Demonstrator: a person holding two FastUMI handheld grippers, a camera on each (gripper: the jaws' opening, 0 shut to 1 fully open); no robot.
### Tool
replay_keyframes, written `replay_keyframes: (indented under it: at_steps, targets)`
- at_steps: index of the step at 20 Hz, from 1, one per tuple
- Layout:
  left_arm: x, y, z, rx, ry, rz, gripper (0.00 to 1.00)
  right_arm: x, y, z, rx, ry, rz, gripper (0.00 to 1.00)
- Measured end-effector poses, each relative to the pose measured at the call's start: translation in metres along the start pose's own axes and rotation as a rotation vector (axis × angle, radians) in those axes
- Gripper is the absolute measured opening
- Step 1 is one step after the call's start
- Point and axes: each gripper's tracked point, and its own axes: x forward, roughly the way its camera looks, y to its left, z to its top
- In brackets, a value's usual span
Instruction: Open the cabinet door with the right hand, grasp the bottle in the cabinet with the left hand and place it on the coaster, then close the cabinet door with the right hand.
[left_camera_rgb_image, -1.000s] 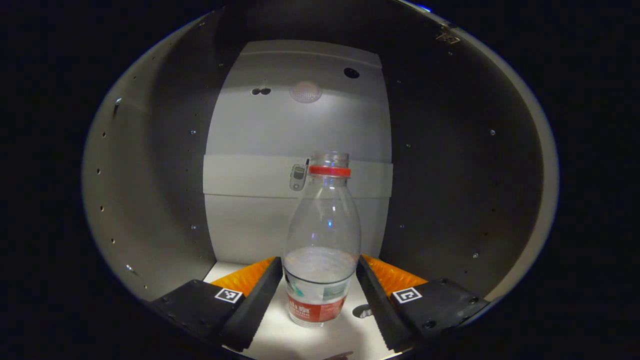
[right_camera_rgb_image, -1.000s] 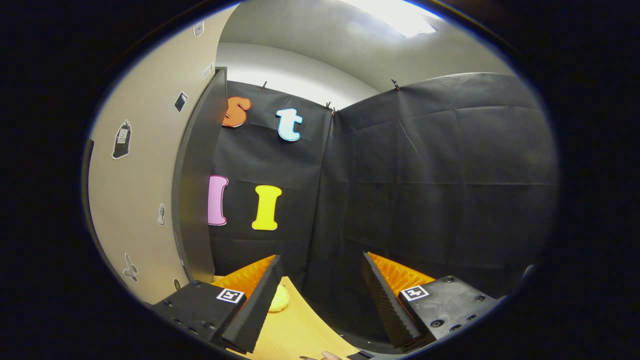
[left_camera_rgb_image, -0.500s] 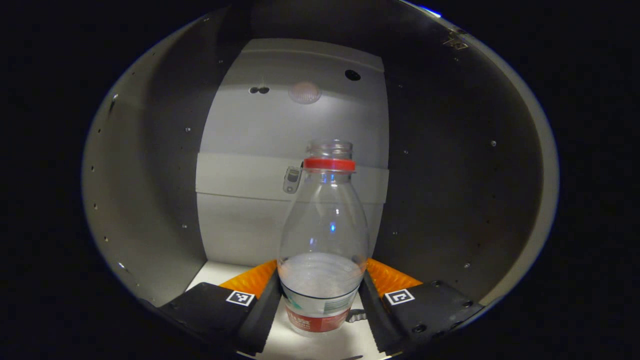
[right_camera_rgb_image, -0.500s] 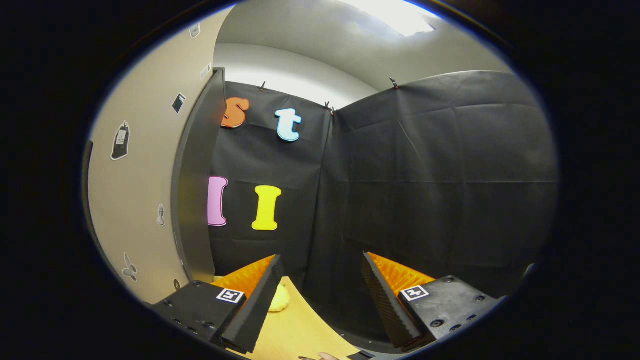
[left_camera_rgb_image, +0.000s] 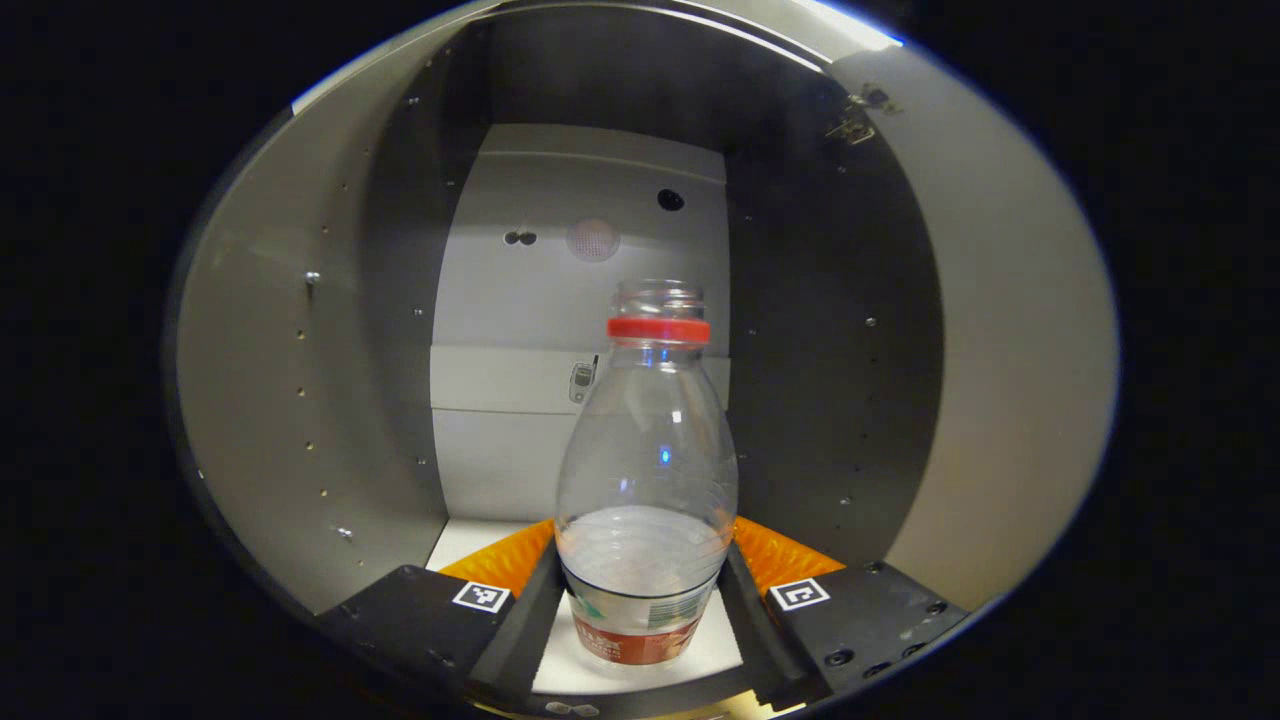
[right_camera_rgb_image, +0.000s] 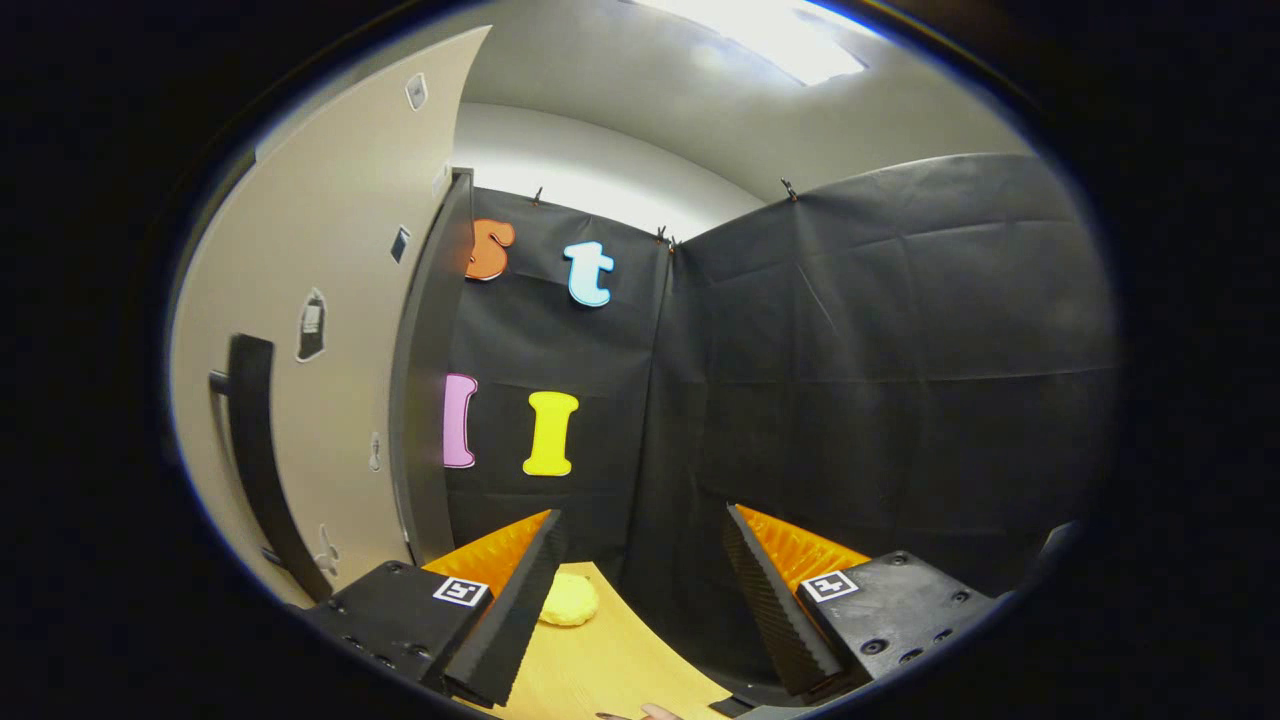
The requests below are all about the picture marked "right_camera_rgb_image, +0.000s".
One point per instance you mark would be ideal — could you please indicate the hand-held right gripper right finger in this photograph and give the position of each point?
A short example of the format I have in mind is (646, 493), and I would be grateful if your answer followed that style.
(775, 610)

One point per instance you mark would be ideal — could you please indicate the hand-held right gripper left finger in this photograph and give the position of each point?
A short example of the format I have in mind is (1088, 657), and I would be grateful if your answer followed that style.
(515, 610)

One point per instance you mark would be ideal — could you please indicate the beige cabinet door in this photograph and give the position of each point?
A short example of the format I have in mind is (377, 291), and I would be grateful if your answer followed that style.
(300, 200)

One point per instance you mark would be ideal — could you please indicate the yellow round soft object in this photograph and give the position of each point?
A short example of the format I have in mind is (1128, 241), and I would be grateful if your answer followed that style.
(569, 600)

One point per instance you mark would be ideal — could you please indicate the black flat clip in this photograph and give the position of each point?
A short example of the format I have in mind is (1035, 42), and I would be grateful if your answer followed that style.
(732, 707)

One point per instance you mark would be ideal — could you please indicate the black backdrop cloth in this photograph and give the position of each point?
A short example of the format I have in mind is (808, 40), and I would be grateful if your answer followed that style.
(880, 400)

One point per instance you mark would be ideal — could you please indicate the grey object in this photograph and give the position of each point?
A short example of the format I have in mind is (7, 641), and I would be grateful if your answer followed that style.
(1055, 555)

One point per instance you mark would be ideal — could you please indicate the long ceiling light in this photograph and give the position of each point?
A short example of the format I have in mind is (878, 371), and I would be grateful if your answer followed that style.
(770, 35)

